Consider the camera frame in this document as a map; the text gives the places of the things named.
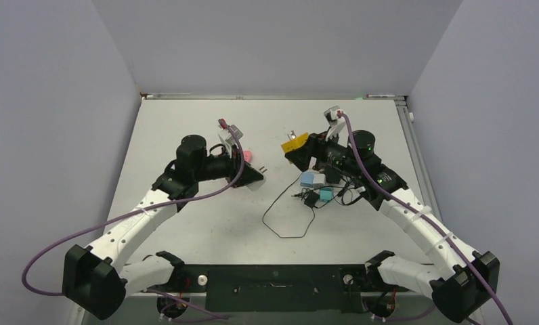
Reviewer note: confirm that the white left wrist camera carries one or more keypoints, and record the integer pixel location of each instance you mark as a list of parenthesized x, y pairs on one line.
[(228, 134)]

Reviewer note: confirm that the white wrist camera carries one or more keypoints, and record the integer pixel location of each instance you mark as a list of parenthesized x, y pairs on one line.
[(335, 122), (228, 134)]

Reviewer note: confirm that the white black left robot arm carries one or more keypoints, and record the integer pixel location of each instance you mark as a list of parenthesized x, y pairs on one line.
[(99, 277)]

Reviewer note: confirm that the pink triangular power strip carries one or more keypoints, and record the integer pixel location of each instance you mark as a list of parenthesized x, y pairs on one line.
[(248, 156)]

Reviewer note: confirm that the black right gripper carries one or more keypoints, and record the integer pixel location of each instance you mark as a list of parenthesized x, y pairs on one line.
[(317, 146)]

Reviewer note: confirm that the teal block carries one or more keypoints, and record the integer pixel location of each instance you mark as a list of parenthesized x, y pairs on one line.
[(326, 194)]

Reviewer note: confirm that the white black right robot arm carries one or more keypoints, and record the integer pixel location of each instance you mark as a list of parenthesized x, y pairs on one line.
[(459, 279)]

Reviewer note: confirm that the yellow block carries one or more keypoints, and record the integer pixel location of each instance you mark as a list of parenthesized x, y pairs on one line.
[(294, 141)]

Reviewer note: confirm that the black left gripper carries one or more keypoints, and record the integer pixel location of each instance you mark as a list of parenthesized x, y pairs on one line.
[(233, 164)]

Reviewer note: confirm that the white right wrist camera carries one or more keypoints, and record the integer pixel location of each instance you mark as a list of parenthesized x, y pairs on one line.
[(335, 122)]

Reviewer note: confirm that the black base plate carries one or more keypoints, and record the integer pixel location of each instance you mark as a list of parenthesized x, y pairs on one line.
[(281, 288)]

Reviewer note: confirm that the white charger block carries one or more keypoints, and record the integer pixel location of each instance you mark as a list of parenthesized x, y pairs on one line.
[(258, 178), (319, 180)]

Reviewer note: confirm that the black TP-Link adapter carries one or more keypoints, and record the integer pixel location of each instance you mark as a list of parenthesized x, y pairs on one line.
[(311, 200)]

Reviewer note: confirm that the aluminium frame rail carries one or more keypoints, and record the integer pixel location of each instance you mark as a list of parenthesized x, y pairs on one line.
[(422, 175)]

